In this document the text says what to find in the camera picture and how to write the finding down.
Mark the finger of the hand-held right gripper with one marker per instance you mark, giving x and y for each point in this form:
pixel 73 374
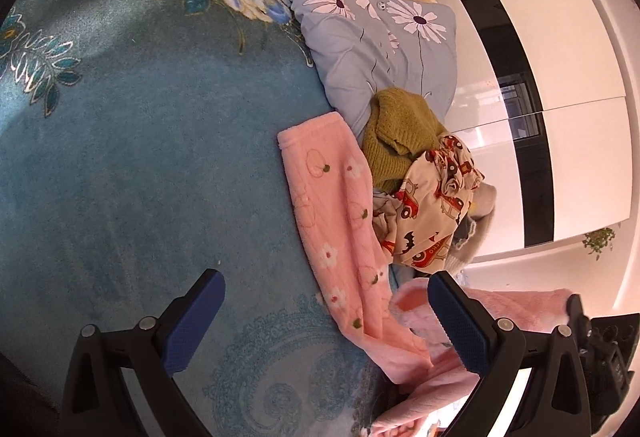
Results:
pixel 575 317

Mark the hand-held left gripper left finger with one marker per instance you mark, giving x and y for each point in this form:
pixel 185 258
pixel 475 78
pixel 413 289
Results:
pixel 192 322

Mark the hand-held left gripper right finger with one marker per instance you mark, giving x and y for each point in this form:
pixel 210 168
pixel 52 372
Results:
pixel 457 322

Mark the pink fleece floral pants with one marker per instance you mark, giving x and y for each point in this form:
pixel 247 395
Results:
pixel 330 207

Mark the pink fluffy garment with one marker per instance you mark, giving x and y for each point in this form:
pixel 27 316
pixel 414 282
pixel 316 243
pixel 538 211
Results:
pixel 515 309

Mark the green potted plant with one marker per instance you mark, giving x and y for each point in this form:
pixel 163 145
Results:
pixel 599 242

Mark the grey knit garment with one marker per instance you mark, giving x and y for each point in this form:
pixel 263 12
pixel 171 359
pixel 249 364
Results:
pixel 477 222

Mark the cream car print garment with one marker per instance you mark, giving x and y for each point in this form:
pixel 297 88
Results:
pixel 430 212

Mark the teal floral plush blanket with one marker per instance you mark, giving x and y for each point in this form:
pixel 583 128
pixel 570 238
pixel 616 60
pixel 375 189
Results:
pixel 125 157

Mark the olive green knit sweater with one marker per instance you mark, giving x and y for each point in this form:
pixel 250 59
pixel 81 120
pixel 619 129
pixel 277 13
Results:
pixel 400 132

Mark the white and black wardrobe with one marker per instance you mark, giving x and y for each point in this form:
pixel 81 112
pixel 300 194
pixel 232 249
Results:
pixel 570 67

